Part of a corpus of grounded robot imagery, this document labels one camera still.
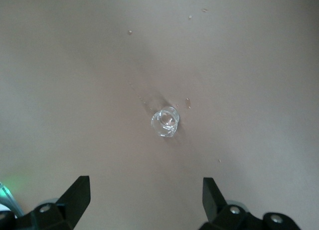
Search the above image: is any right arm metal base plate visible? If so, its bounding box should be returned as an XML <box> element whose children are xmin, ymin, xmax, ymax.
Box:
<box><xmin>0</xmin><ymin>181</ymin><xmax>24</xmax><ymax>218</ymax></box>

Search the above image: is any small clear glass cup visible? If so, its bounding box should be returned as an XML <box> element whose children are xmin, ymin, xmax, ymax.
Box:
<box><xmin>150</xmin><ymin>106</ymin><xmax>180</xmax><ymax>140</ymax></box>

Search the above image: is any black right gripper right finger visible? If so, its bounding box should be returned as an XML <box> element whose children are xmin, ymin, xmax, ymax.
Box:
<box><xmin>200</xmin><ymin>177</ymin><xmax>299</xmax><ymax>230</ymax></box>

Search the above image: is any brown table cover sheet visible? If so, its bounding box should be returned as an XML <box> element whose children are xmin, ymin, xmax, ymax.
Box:
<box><xmin>0</xmin><ymin>0</ymin><xmax>319</xmax><ymax>230</ymax></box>

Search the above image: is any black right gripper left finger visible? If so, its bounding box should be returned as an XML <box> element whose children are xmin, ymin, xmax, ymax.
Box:
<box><xmin>0</xmin><ymin>175</ymin><xmax>91</xmax><ymax>230</ymax></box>

